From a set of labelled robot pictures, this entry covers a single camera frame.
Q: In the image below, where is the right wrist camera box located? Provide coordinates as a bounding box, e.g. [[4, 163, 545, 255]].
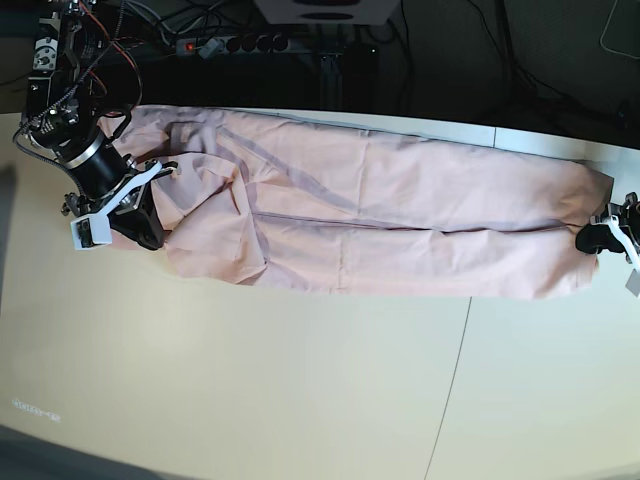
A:
[[70, 213, 113, 251]]

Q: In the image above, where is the black power strip red switch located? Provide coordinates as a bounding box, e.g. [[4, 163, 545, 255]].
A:
[[175, 33, 293, 59]]

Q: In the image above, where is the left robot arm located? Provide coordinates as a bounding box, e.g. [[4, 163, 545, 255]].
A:
[[575, 192, 639, 297]]

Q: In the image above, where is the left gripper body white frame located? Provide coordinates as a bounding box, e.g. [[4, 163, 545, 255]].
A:
[[590, 212, 639, 271]]

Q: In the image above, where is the pink T-shirt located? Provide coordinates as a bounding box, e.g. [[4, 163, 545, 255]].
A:
[[115, 106, 613, 299]]

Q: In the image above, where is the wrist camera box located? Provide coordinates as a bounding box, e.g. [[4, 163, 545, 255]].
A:
[[70, 213, 113, 251], [626, 270, 640, 298]]

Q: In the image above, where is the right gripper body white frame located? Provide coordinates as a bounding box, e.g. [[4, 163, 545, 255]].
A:
[[61, 159, 178, 222]]

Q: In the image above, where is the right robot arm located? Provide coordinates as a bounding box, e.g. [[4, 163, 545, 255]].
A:
[[12, 1, 177, 251]]

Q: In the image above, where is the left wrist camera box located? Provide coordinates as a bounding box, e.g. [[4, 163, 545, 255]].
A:
[[626, 270, 640, 298]]

